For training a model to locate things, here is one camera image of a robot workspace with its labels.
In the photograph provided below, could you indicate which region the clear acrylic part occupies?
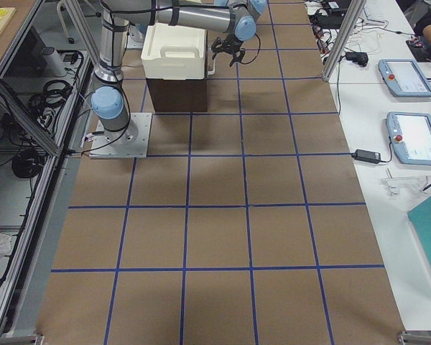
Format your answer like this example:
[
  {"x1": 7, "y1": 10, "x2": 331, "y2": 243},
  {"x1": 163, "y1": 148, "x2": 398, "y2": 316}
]
[{"x1": 381, "y1": 169, "x2": 431, "y2": 196}]

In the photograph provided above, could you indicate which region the upper blue teach pendant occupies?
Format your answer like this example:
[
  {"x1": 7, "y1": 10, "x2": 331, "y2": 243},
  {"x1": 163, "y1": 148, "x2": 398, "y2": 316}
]
[{"x1": 378, "y1": 59, "x2": 431, "y2": 97}]

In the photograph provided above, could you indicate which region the wooden drawer with white handle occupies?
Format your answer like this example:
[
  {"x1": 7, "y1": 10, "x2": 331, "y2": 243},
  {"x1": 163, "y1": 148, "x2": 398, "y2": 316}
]
[{"x1": 207, "y1": 56, "x2": 216, "y2": 76}]

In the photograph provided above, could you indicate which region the cream plastic storage box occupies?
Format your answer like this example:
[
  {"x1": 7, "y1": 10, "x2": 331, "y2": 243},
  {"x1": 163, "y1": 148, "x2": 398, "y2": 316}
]
[{"x1": 141, "y1": 23, "x2": 207, "y2": 80}]

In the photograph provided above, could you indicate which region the dark wooden drawer cabinet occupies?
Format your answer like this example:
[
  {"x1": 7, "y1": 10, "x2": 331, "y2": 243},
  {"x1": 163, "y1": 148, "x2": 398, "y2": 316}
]
[{"x1": 146, "y1": 78, "x2": 208, "y2": 113}]

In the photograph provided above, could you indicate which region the blue teach pendant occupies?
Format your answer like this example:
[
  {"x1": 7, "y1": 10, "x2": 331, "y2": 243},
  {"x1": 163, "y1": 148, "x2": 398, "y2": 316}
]
[
  {"x1": 378, "y1": 59, "x2": 431, "y2": 97},
  {"x1": 386, "y1": 111, "x2": 431, "y2": 166}
]

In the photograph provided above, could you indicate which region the lower blue teach pendant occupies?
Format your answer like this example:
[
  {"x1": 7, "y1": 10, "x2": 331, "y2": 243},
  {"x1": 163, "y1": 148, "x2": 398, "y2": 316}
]
[{"x1": 386, "y1": 111, "x2": 431, "y2": 166}]

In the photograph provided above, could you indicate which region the black power brick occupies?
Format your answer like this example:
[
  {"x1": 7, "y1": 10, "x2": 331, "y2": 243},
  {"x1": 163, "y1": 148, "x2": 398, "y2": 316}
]
[{"x1": 351, "y1": 149, "x2": 381, "y2": 164}]

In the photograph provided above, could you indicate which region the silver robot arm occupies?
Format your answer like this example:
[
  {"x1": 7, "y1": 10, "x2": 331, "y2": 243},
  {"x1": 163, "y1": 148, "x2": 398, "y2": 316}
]
[{"x1": 91, "y1": 1, "x2": 267, "y2": 134}]

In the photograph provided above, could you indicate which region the aluminium frame post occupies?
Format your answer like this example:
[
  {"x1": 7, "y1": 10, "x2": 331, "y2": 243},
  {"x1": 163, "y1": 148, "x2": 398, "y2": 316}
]
[{"x1": 322, "y1": 0, "x2": 366, "y2": 82}]

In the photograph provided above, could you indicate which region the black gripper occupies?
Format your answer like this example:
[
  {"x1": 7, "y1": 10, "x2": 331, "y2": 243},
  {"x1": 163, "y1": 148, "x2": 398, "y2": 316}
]
[{"x1": 210, "y1": 34, "x2": 246, "y2": 67}]

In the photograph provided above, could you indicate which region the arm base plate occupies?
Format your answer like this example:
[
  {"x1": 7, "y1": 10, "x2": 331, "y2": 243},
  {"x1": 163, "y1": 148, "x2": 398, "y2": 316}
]
[{"x1": 88, "y1": 112, "x2": 152, "y2": 159}]

